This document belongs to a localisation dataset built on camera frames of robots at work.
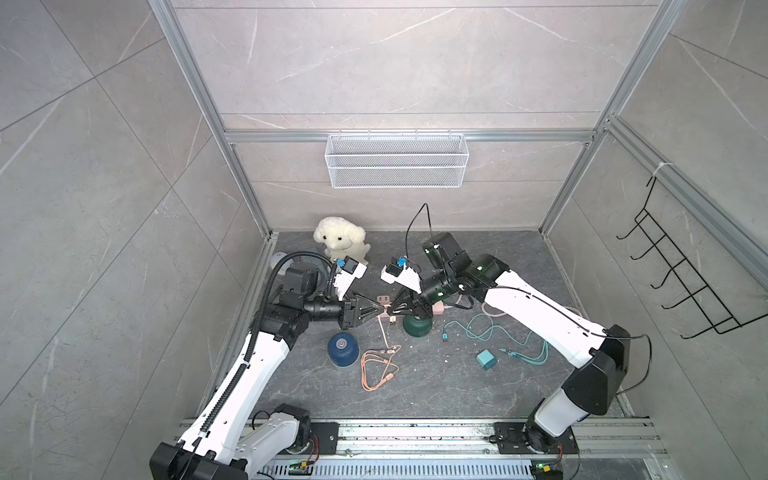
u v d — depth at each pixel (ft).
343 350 2.55
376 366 2.81
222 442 1.26
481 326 3.06
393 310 2.18
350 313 1.94
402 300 2.07
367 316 2.07
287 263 1.83
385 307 2.13
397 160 3.29
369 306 2.08
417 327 2.76
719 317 1.92
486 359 2.79
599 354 1.37
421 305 1.97
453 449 2.39
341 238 3.12
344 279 2.01
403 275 1.98
